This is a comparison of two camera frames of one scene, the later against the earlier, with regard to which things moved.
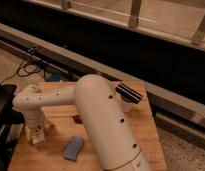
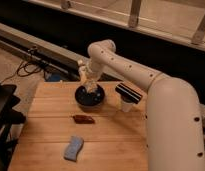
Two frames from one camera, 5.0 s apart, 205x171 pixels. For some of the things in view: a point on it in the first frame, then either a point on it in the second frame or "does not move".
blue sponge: x=73 y=148 does not move
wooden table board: x=67 y=146 does not move
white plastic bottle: x=38 y=136 to x=83 y=73
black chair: x=6 y=118 does not move
